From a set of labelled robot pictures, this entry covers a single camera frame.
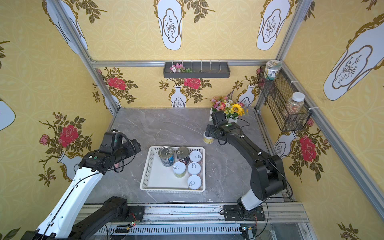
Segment pink small can front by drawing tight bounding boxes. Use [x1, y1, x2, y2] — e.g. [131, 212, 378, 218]
[189, 151, 203, 164]

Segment flower box white fence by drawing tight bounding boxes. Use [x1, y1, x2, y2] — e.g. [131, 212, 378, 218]
[209, 96, 246, 123]

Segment white small can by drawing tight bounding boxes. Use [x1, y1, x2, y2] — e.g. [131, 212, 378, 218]
[173, 162, 187, 178]

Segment pink artificial flowers on shelf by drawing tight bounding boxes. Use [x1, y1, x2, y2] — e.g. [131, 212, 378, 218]
[170, 63, 193, 73]

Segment black wire wall basket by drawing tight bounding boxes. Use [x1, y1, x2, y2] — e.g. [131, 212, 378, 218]
[259, 66, 312, 132]

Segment pink small can back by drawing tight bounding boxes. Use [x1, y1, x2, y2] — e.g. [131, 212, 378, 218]
[187, 162, 202, 176]

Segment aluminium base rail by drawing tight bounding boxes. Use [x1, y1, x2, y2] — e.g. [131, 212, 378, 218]
[49, 202, 319, 240]

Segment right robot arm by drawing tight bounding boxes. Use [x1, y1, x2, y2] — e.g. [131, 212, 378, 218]
[205, 111, 290, 220]

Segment blue labelled tin can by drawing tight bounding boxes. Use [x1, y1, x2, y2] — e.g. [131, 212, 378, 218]
[159, 146, 175, 167]

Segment grey wall shelf tray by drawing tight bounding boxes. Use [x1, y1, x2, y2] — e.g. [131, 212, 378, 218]
[163, 61, 231, 79]

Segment pink small can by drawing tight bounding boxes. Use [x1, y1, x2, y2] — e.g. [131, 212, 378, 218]
[187, 162, 202, 176]
[189, 151, 203, 164]

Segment patterned jar on rack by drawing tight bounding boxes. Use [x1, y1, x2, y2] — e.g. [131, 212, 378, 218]
[264, 60, 282, 81]

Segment clear jar white lid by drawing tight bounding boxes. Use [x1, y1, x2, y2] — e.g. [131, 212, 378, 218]
[284, 92, 305, 117]

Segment yellow small can back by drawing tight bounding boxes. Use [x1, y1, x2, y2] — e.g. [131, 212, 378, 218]
[203, 135, 214, 145]

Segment red labelled tin can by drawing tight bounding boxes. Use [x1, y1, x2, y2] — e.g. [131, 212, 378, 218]
[177, 147, 190, 165]

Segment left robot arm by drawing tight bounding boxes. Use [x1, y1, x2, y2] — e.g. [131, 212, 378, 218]
[22, 130, 141, 240]

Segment white plastic basket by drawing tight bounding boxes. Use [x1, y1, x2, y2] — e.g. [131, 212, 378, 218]
[140, 146, 206, 194]

